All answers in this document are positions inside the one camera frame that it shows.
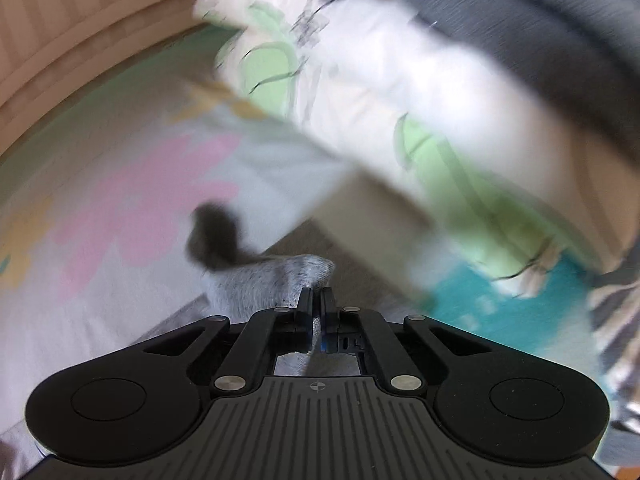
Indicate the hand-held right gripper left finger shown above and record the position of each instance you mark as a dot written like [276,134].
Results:
[306,320]

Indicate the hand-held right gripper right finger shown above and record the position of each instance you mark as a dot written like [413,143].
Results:
[326,320]

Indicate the grey pants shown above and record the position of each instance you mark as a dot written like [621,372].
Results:
[260,280]

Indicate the dark cloth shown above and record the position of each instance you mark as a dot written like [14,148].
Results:
[215,235]

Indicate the floral bed sheet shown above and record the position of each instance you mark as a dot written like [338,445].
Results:
[125,210]

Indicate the white green patterned pillow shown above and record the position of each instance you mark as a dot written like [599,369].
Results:
[400,85]

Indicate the black white striped cloth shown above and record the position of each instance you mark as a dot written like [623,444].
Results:
[615,310]

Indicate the dark grey blanket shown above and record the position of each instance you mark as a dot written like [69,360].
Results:
[525,20]

